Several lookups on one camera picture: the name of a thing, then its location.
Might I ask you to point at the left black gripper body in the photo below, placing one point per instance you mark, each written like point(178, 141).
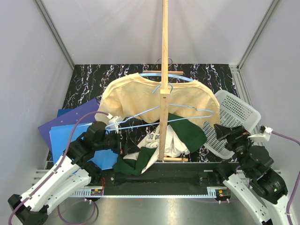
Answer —
point(122, 146)

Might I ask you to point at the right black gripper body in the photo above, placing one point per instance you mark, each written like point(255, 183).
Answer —
point(240, 134)

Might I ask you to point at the green and white t shirt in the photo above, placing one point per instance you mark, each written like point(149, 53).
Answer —
point(182, 138)

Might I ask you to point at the cream yellow t shirt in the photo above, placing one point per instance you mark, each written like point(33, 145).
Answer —
point(145, 100)

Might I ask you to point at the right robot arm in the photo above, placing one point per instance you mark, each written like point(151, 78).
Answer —
point(268, 201)

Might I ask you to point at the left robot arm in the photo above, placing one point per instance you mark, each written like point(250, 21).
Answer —
point(73, 170)

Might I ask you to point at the wooden hanger stand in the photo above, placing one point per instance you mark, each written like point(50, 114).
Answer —
point(164, 91)

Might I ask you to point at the light blue plastic hanger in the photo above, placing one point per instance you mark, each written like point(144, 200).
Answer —
point(173, 76)

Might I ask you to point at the white plastic basket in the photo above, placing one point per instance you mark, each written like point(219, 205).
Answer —
point(233, 112)

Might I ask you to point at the purple folder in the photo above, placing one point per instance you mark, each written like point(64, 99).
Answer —
point(69, 117)

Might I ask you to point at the blue folder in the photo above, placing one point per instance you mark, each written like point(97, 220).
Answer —
point(59, 136)

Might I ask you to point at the black marbled mat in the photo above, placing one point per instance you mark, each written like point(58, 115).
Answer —
point(89, 81)

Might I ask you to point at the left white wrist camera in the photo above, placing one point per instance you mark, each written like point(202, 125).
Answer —
point(114, 123)

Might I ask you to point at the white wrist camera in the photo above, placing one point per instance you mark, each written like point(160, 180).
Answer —
point(114, 123)
point(263, 136)

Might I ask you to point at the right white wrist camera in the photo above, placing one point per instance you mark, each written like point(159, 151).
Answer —
point(263, 136)

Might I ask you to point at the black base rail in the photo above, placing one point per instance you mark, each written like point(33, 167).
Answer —
point(162, 180)

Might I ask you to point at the white slotted cable duct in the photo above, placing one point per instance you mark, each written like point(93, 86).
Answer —
point(77, 193)

